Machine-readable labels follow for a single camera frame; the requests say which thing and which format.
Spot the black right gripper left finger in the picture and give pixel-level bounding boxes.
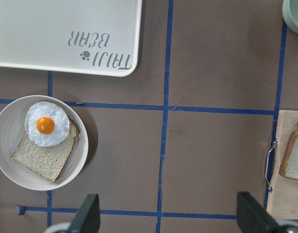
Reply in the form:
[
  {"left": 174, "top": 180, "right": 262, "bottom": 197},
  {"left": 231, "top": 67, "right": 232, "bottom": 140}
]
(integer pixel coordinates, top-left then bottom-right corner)
[{"left": 69, "top": 194, "right": 100, "bottom": 233}]

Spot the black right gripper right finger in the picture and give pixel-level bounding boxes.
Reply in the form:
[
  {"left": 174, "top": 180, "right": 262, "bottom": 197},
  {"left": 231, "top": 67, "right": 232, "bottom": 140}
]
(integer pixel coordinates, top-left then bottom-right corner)
[{"left": 236, "top": 192, "right": 282, "bottom": 233}]

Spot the white bread slice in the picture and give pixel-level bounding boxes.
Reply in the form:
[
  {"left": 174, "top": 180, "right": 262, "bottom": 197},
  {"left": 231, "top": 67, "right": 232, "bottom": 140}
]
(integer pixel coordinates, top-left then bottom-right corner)
[{"left": 279, "top": 122, "right": 298, "bottom": 180}]

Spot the white round plate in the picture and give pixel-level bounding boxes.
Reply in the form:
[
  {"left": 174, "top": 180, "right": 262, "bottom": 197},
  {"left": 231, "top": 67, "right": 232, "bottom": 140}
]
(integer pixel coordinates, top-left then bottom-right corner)
[{"left": 0, "top": 95, "right": 88, "bottom": 191}]

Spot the bread slice under egg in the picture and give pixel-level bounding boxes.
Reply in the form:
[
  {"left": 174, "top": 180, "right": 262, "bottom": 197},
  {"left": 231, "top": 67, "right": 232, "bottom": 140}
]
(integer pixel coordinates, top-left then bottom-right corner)
[{"left": 11, "top": 119, "right": 79, "bottom": 182}]

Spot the wooden cutting board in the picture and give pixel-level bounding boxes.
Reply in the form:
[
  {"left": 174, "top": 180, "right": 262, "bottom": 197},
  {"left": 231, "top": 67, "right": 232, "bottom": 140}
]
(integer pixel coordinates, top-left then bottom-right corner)
[{"left": 267, "top": 110, "right": 298, "bottom": 220}]

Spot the fried egg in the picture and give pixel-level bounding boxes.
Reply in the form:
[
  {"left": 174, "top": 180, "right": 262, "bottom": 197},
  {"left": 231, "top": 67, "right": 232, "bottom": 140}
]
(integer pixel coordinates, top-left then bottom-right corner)
[{"left": 24, "top": 101, "right": 70, "bottom": 147}]

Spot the cream bear serving tray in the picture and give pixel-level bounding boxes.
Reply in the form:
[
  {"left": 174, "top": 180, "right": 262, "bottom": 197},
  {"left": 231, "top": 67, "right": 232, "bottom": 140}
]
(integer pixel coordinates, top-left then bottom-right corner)
[{"left": 0, "top": 0, "right": 142, "bottom": 77}]

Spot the mint green bowl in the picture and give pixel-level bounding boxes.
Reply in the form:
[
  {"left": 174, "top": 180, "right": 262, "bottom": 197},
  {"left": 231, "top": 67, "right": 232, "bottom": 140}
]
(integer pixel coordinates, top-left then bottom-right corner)
[{"left": 282, "top": 0, "right": 298, "bottom": 34}]

